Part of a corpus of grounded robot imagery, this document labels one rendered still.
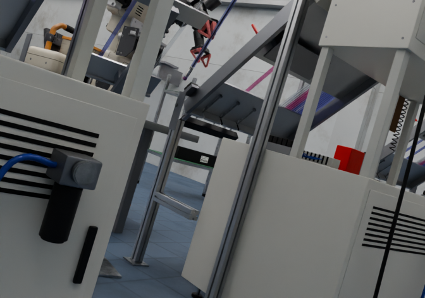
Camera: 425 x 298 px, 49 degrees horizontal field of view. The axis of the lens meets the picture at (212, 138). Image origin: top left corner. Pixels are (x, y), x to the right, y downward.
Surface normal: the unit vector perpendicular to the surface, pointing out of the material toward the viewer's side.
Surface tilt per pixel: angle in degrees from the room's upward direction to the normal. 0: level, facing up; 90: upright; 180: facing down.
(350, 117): 90
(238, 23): 90
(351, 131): 90
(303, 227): 90
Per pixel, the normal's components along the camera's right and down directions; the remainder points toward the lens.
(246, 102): 0.22, 0.82
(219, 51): -0.57, -0.18
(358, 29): -0.73, -0.22
